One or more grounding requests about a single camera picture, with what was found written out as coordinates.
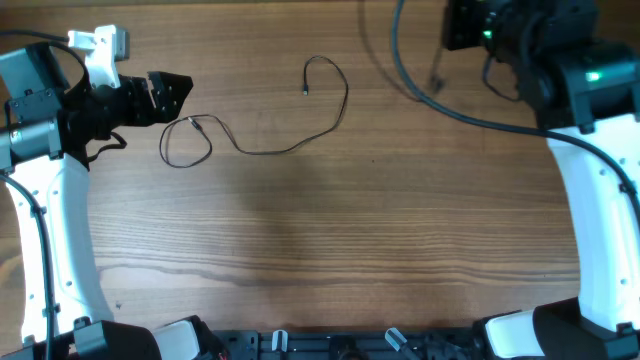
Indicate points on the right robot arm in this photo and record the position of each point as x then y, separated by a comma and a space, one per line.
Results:
585, 96

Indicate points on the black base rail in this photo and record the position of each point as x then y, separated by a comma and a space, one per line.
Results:
446, 343

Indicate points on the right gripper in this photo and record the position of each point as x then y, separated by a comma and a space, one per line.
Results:
461, 26

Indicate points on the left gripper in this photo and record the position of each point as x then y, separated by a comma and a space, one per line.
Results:
135, 87

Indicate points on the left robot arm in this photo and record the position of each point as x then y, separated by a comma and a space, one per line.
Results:
45, 165

